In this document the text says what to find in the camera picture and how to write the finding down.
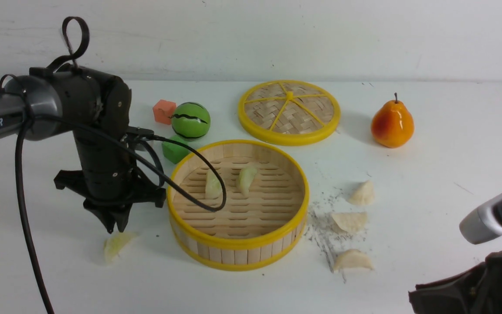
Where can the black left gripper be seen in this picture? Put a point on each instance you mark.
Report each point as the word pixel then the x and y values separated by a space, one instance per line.
pixel 109 180

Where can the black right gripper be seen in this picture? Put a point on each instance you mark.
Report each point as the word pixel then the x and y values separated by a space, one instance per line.
pixel 476 291

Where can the pale green dumpling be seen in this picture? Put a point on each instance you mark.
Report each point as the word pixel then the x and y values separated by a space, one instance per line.
pixel 245 180
pixel 213 189
pixel 115 244

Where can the white dumpling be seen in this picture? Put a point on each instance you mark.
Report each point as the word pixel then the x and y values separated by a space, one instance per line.
pixel 352 259
pixel 349 223
pixel 363 195

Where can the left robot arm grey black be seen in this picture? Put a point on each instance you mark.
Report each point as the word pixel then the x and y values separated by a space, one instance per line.
pixel 95 107

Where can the bamboo steamer tray yellow rim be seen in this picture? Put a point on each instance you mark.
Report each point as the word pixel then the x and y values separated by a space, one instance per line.
pixel 248 233

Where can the woven bamboo steamer lid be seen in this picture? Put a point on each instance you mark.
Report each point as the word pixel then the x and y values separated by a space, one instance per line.
pixel 289 113

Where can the green foam cube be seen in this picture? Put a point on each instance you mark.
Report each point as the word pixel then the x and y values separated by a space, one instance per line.
pixel 173 152

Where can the orange foam cube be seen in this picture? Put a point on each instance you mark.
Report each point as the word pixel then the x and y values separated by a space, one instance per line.
pixel 163 111

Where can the green toy watermelon ball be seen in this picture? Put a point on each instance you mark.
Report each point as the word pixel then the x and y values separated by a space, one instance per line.
pixel 191 121

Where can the orange yellow toy pear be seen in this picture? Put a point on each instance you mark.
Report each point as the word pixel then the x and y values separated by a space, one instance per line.
pixel 393 125

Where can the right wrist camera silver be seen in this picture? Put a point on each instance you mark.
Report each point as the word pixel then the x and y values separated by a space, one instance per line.
pixel 484 223

